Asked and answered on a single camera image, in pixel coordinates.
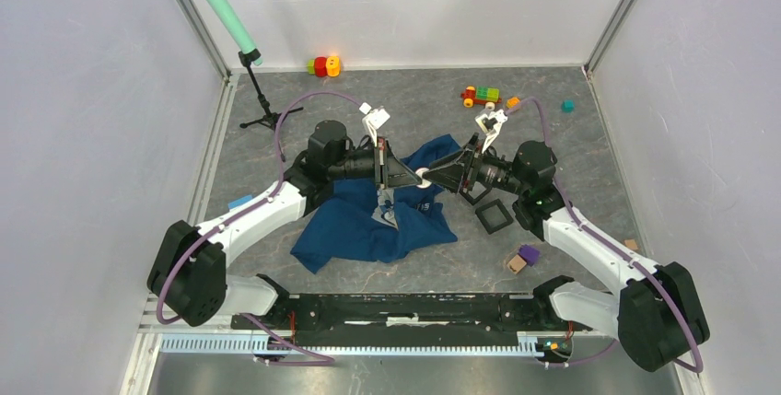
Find blue white block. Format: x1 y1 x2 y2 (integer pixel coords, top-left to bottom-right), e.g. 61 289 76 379
227 194 253 211

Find tan wooden cube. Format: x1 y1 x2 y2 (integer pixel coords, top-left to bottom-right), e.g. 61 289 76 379
507 254 528 274

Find mint green microphone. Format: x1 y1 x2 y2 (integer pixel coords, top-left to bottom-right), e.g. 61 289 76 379
205 0 262 66

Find purple cube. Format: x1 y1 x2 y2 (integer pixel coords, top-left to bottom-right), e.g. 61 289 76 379
518 244 541 266

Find teal small cube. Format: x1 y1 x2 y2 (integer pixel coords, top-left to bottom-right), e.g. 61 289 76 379
561 99 576 113

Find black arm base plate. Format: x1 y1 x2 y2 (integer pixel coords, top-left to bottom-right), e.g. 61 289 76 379
258 293 586 347

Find orange toy brick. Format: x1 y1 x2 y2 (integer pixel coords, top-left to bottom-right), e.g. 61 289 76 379
505 97 520 110

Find black square frame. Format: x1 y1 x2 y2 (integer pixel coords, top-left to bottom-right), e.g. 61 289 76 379
474 199 514 235
460 188 492 206

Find red green orange toy blocks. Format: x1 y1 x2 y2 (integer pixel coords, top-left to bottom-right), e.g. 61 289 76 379
307 55 342 77

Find brown wooden cube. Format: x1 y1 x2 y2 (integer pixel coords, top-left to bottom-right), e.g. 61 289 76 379
624 239 639 251

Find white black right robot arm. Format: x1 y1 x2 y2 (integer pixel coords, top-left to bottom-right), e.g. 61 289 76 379
418 138 710 374

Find colourful toy block train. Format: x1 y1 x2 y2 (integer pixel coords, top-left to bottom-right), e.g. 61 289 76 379
460 86 502 108

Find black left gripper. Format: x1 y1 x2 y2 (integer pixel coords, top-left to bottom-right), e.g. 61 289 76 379
329 137 422 191

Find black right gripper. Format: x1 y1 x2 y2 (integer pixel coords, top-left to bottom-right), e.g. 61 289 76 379
422 133 528 197

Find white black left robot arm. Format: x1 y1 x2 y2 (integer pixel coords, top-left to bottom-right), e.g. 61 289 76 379
147 120 423 329

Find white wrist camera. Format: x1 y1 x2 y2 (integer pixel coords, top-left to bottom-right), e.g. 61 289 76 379
359 102 390 146
474 108 507 153

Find black tripod microphone stand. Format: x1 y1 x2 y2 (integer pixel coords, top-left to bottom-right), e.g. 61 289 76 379
238 49 282 131

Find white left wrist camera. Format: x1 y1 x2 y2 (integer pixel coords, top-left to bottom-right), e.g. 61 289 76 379
359 102 390 146

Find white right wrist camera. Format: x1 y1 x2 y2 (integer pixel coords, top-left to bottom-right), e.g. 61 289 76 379
474 108 507 153

